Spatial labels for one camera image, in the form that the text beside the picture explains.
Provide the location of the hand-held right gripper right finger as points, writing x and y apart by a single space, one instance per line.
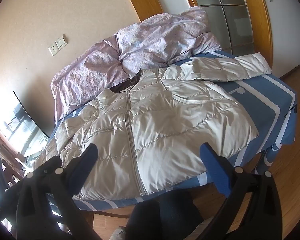
215 171

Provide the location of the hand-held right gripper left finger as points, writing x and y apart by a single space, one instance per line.
83 162

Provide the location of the white puffer jacket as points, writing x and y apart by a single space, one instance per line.
165 120

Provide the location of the black flat screen television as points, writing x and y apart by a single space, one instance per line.
27 125

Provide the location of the person's dark trouser leg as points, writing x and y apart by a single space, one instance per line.
165 217

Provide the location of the person's white shoe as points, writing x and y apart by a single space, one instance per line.
118 233

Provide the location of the purple floral quilt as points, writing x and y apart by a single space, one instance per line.
145 40

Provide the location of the wooden framed glass window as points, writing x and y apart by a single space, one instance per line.
230 17

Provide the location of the white wall power socket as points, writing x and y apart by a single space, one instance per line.
53 50

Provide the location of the white wall light switch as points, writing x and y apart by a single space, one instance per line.
61 42

